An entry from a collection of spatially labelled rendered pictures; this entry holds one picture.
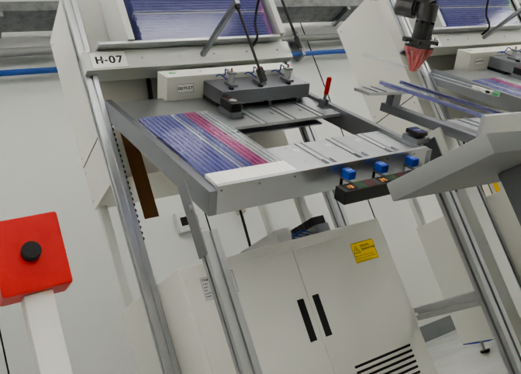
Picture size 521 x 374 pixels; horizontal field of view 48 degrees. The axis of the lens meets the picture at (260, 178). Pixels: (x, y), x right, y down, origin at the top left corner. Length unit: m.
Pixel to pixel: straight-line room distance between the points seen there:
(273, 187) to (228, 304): 0.30
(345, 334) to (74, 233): 1.88
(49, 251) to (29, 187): 2.02
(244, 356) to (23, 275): 0.48
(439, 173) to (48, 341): 0.84
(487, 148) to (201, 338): 0.86
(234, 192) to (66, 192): 2.08
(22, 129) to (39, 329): 2.25
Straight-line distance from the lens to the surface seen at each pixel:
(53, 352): 1.31
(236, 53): 2.16
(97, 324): 3.20
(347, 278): 1.81
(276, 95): 1.99
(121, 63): 1.98
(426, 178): 1.18
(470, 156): 1.13
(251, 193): 1.37
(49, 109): 3.53
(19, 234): 1.33
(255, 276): 1.66
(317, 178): 1.47
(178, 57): 2.06
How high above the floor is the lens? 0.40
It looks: 14 degrees up
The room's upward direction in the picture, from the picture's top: 19 degrees counter-clockwise
